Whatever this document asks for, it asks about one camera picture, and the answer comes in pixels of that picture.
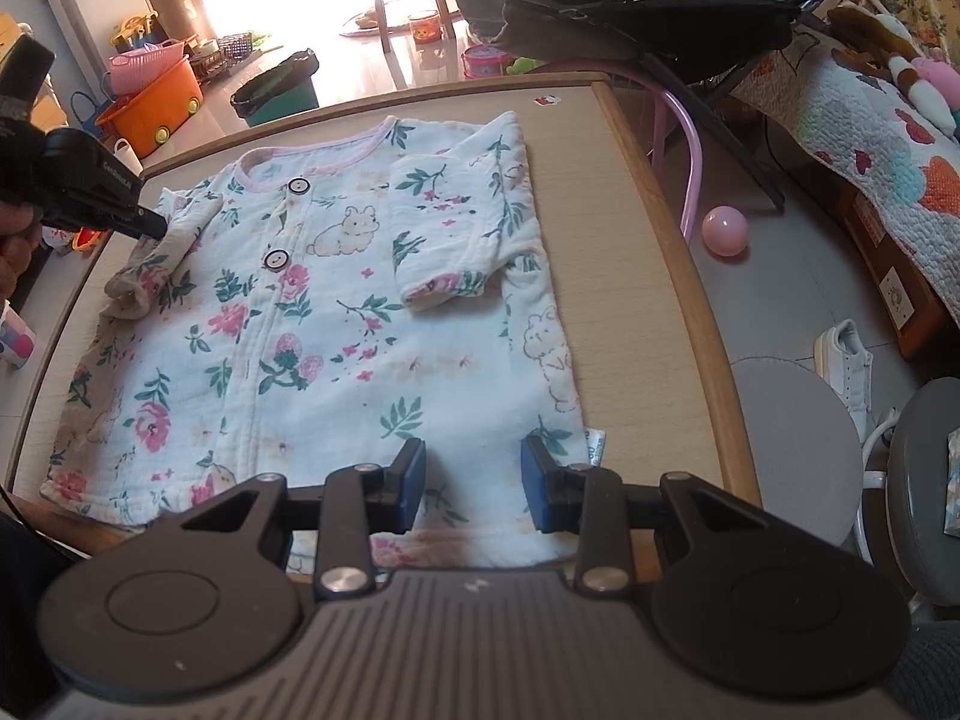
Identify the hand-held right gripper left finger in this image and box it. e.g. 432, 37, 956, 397
169, 439, 428, 601

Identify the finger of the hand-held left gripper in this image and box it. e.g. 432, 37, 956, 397
111, 201, 170, 242

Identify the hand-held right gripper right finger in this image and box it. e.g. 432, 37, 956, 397
521, 435, 796, 599

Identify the floral baby shirt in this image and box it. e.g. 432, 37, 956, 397
39, 111, 593, 567

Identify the person's left hand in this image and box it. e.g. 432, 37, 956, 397
0, 202, 40, 303

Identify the orange plastic tub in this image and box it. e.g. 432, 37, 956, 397
95, 52, 205, 158

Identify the pink plastic basket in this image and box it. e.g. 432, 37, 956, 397
105, 40, 188, 98

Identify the yellow toy car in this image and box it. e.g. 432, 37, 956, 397
111, 11, 160, 50

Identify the green trash bin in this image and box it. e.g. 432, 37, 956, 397
230, 49, 320, 128

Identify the wooden table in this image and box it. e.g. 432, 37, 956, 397
0, 71, 762, 571

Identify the light grey round stool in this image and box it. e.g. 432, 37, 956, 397
727, 356, 865, 556

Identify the pink ball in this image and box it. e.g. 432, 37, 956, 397
701, 206, 749, 256

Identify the white sneaker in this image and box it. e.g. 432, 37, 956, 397
814, 319, 875, 436

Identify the pink toy drum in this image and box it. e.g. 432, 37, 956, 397
461, 45, 512, 80

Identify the dark grey round stool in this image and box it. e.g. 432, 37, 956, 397
885, 377, 960, 605

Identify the person's left leg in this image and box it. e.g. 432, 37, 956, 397
0, 514, 98, 720

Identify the tissue packet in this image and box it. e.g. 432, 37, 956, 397
943, 427, 960, 541

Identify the patchwork quilt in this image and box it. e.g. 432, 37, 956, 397
731, 11, 960, 323

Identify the blue handled basket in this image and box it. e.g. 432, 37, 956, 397
71, 90, 106, 137

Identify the wire dish basket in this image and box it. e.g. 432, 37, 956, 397
189, 31, 256, 83

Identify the pink metal chair frame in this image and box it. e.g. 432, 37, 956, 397
600, 64, 710, 245

